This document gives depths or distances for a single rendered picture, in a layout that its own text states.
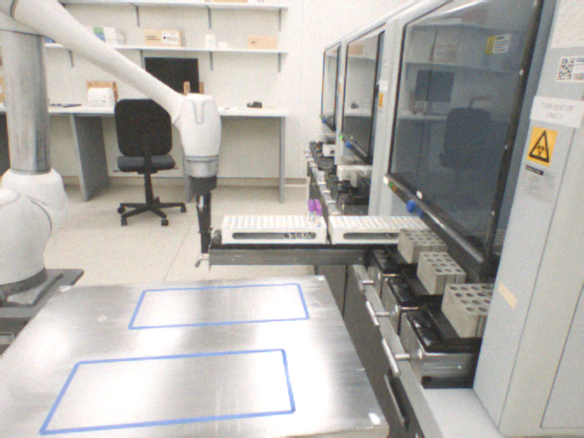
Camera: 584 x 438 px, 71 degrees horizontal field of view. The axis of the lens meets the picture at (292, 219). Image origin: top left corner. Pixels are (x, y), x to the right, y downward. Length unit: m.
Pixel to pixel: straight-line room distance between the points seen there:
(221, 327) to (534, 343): 0.52
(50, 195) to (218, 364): 0.83
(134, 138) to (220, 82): 1.46
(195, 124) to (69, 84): 4.03
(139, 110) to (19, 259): 2.38
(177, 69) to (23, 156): 3.22
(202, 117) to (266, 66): 3.55
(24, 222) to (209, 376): 0.71
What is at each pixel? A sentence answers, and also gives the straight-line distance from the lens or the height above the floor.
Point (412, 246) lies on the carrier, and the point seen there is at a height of 0.88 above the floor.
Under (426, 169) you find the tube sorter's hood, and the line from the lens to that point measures 0.99.
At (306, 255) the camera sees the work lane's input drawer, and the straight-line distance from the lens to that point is 1.17.
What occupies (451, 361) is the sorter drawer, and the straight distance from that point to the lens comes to 0.84.
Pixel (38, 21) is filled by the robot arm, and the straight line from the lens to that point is 1.17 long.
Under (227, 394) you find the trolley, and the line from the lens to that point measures 0.68.
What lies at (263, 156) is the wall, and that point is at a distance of 4.72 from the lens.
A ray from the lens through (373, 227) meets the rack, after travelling 1.21.
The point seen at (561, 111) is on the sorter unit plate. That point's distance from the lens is 0.64.
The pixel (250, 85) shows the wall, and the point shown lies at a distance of 4.63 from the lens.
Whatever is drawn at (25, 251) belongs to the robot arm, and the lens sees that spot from 1.25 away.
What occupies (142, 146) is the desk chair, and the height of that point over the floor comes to 0.67.
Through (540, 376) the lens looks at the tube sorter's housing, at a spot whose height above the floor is 0.86.
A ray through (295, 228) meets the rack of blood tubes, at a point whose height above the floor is 0.86.
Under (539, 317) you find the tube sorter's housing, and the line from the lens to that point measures 0.69.
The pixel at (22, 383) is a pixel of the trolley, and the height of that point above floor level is 0.82.
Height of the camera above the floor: 1.28
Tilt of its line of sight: 20 degrees down
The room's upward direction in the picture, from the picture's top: 1 degrees clockwise
